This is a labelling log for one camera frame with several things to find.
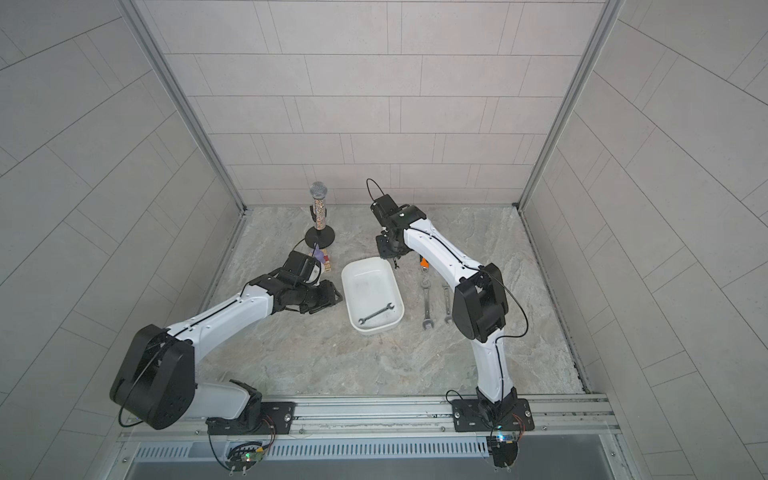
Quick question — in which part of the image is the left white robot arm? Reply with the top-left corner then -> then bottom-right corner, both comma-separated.
109,274 -> 342,435

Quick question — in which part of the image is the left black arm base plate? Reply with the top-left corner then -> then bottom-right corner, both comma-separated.
206,402 -> 297,436

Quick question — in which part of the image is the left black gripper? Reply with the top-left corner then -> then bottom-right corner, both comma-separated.
294,278 -> 347,313

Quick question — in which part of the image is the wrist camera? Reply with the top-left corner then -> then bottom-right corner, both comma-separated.
281,250 -> 322,284
370,194 -> 427,231

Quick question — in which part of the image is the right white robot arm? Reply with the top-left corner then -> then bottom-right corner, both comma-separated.
376,213 -> 517,414

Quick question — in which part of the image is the purple toy on wooden block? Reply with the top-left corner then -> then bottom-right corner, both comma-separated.
312,245 -> 331,272

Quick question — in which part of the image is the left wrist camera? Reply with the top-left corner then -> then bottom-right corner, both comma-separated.
281,250 -> 322,284

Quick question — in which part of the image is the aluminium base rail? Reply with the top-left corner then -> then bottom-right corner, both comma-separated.
117,394 -> 621,465

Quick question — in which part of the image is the green circuit board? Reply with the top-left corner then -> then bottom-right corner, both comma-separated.
226,441 -> 266,475
486,435 -> 519,469

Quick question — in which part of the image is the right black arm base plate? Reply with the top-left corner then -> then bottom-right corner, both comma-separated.
449,398 -> 535,433

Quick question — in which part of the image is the silver wrench lying in box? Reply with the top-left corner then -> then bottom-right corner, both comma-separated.
358,302 -> 395,325

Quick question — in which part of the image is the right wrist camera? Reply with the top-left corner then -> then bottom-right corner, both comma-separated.
370,194 -> 427,231

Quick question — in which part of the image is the white storage box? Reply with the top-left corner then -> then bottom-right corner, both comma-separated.
341,257 -> 405,336

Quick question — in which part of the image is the right green circuit board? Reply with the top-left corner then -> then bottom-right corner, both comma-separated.
486,435 -> 519,469

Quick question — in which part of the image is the silver combination wrench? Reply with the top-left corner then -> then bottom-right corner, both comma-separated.
442,284 -> 453,324

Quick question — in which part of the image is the left green circuit board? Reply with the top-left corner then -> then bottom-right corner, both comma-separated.
226,441 -> 266,475

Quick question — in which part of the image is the long silver wrench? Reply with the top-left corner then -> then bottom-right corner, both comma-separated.
421,267 -> 434,330

